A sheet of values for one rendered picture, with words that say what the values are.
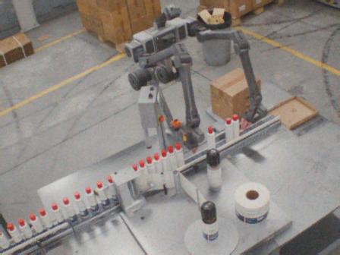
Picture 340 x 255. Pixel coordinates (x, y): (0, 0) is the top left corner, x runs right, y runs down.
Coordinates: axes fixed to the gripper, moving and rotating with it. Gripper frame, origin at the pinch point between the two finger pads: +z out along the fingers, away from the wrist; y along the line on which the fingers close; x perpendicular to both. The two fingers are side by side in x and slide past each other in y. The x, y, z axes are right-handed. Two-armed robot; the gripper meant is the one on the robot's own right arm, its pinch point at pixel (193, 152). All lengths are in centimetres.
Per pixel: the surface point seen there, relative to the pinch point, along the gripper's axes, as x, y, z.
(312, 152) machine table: -35, 73, 19
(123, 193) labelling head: -9, -54, -6
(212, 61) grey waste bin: 215, 161, 97
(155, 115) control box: 5.7, -18.9, -36.3
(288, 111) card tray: 9, 92, 19
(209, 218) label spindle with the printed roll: -57, -27, -10
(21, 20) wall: 550, -6, 85
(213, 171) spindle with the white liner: -25.2, -2.1, -4.1
